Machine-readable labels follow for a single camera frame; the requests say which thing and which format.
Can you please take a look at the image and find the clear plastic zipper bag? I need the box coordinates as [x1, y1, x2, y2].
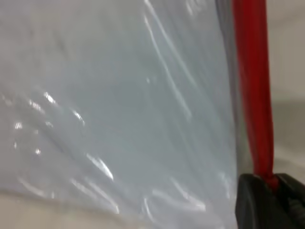
[0, 0, 275, 229]

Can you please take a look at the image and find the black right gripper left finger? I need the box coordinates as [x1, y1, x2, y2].
[235, 173, 294, 229]

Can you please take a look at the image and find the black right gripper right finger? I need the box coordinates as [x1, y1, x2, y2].
[273, 173, 305, 229]

